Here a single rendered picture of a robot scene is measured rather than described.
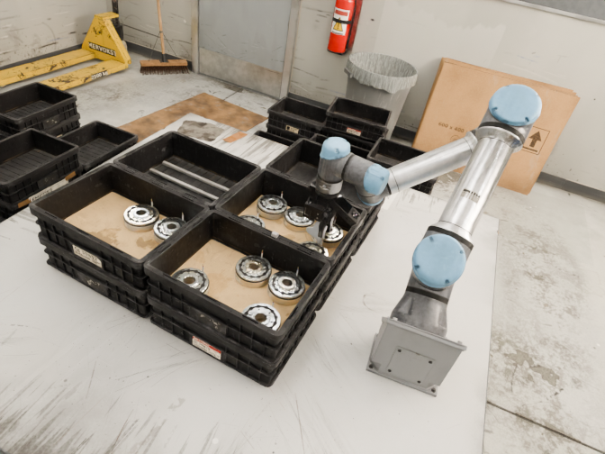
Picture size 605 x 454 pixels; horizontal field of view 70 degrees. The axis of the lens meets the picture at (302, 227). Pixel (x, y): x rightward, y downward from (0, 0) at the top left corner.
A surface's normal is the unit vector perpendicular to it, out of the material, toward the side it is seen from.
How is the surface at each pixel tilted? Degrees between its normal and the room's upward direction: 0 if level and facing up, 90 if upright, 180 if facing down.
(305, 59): 90
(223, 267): 0
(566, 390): 0
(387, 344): 90
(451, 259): 51
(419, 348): 90
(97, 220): 0
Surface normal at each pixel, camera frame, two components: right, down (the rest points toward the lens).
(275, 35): -0.38, 0.54
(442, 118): -0.32, 0.36
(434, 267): -0.30, -0.11
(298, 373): 0.15, -0.77
